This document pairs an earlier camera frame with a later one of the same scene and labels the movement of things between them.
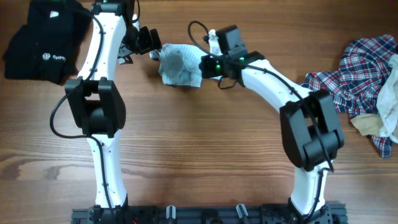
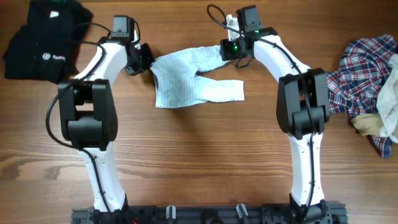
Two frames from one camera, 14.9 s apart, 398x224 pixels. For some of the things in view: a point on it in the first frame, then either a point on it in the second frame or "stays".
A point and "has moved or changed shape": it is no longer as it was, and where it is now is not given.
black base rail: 329,213 stays
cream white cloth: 387,103 stays
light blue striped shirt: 179,65 has moved or changed shape
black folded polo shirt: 46,48 stays
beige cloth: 368,124 stays
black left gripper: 148,45 → 149,60
